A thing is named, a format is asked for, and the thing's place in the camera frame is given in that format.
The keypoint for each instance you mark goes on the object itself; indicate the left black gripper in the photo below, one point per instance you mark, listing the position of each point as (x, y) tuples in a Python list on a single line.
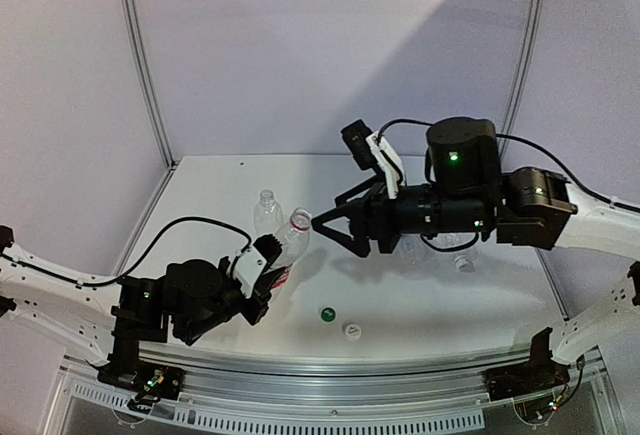
[(261, 296)]

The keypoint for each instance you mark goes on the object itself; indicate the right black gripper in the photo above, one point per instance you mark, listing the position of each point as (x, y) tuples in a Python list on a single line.
[(358, 226)]

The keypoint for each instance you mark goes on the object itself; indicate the red label water bottle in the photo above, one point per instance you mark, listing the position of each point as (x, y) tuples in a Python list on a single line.
[(294, 236)]

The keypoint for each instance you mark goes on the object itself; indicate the blue label water bottle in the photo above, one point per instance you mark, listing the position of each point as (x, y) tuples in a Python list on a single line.
[(412, 251)]

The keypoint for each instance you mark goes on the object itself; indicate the green bottle cap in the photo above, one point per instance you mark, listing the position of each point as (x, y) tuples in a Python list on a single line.
[(328, 314)]

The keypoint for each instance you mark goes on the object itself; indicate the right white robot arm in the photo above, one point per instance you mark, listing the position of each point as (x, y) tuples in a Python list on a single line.
[(466, 191)]

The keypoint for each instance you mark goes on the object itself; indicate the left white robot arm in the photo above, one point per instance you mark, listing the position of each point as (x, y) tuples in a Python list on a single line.
[(104, 319)]

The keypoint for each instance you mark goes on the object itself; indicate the clear bottle white cap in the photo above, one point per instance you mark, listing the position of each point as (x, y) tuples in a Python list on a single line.
[(460, 251)]

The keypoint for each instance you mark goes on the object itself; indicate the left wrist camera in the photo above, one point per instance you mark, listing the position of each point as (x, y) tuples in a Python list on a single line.
[(252, 263)]

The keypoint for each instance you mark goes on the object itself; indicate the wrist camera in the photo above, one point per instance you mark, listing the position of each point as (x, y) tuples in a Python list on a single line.
[(371, 150), (252, 263)]

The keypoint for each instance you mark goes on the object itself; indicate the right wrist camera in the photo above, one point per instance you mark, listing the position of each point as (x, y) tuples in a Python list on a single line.
[(371, 150)]

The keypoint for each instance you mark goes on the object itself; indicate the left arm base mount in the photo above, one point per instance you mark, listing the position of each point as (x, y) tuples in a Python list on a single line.
[(149, 383)]

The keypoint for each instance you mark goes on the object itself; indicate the aluminium front rail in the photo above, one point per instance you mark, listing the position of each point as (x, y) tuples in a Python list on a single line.
[(239, 394)]

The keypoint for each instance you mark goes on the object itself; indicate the right aluminium frame post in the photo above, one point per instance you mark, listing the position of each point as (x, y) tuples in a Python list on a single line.
[(523, 65)]

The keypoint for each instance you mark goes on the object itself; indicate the aluminium frame post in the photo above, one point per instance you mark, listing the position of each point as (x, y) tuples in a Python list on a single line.
[(523, 65), (146, 83)]

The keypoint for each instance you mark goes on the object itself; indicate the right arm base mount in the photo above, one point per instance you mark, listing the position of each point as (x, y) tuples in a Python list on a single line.
[(539, 386)]

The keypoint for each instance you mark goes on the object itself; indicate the left aluminium frame post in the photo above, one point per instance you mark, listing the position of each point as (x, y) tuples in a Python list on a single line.
[(146, 83)]

